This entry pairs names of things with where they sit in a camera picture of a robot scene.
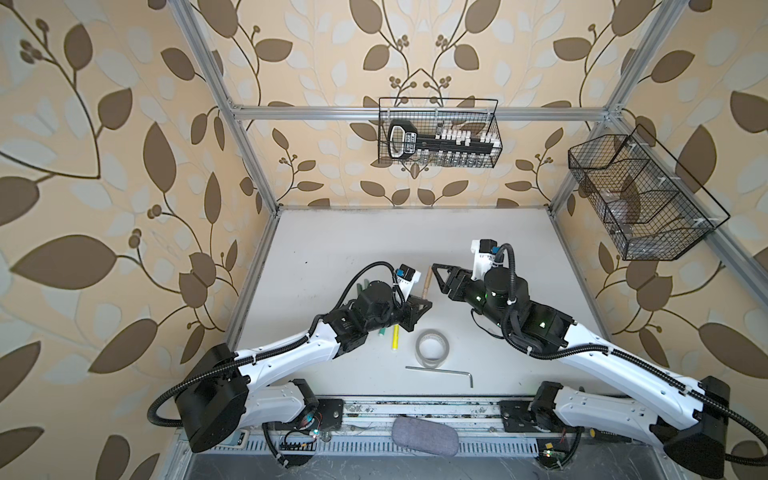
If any grey fabric pouch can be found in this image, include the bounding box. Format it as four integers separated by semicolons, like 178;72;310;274
391;416;460;457

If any black socket holder tool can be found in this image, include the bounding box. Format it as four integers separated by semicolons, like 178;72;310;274
384;119;502;161

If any clear tape roll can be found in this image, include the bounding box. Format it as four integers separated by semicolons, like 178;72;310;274
415;330;450;369

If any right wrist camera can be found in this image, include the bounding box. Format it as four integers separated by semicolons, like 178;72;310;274
470;239;498;280

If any grey remote device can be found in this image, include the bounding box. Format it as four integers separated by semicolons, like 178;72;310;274
218;429;250;449

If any metal hex key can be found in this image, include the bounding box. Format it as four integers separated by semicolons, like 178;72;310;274
404;366;474;389

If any back wire basket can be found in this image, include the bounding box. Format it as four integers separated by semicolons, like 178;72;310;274
377;96;503;169

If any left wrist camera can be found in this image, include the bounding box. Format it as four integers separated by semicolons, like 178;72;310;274
395;264;421;299

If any right wire basket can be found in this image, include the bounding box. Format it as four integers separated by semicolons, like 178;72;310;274
568;124;731;261

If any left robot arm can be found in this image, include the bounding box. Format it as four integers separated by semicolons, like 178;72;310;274
147;262;432;453

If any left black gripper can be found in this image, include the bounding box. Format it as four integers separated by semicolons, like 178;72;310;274
364;292;434;335

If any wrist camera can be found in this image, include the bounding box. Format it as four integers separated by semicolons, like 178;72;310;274
470;239;498;280
395;264;421;299

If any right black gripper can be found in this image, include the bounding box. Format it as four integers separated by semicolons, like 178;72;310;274
434;262;511;334

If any wire basket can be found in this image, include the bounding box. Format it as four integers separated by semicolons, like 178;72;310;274
568;124;731;261
377;96;503;169

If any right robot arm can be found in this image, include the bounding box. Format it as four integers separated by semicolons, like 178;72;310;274
431;239;767;478

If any brown fineliner pen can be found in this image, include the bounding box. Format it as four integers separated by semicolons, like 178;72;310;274
421;268;433;300

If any yellow black screwdriver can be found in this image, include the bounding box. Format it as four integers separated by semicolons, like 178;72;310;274
589;428;632;444

